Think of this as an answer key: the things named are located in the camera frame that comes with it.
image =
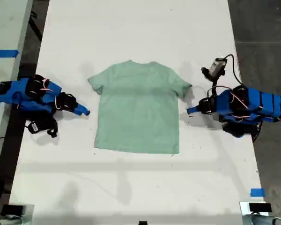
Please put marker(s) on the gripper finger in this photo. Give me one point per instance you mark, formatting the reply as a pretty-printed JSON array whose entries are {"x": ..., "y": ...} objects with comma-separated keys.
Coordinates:
[
  {"x": 80, "y": 106},
  {"x": 196, "y": 112},
  {"x": 195, "y": 108},
  {"x": 80, "y": 112}
]

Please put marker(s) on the pale green T-shirt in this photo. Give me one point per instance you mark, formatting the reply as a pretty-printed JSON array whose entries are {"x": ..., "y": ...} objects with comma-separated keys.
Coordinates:
[{"x": 138, "y": 112}]

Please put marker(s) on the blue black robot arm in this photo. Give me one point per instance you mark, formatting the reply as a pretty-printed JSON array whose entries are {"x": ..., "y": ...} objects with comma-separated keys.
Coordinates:
[
  {"x": 267, "y": 103},
  {"x": 18, "y": 91}
]

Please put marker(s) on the black diagonal strut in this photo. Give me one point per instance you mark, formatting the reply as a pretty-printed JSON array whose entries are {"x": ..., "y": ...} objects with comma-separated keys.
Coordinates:
[{"x": 36, "y": 29}]

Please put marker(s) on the long blue tape strip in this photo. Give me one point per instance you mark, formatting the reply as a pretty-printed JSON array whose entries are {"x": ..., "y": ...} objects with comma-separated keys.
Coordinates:
[{"x": 4, "y": 53}]

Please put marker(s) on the pale side table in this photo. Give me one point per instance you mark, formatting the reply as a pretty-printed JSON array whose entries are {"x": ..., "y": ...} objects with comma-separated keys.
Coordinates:
[{"x": 4, "y": 23}]

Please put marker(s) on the small black box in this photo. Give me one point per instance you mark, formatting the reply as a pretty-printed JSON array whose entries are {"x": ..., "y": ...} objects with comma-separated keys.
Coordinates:
[
  {"x": 260, "y": 207},
  {"x": 12, "y": 209}
]

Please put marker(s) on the small black object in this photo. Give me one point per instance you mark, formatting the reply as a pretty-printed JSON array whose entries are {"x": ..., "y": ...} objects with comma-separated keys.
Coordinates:
[{"x": 142, "y": 222}]

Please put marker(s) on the grey tube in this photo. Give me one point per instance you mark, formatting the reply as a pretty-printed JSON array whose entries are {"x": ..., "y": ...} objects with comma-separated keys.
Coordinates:
[
  {"x": 260, "y": 220},
  {"x": 11, "y": 221}
]

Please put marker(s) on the black camera box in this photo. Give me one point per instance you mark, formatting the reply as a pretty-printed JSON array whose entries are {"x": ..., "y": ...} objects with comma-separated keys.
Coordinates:
[
  {"x": 213, "y": 69},
  {"x": 34, "y": 127}
]

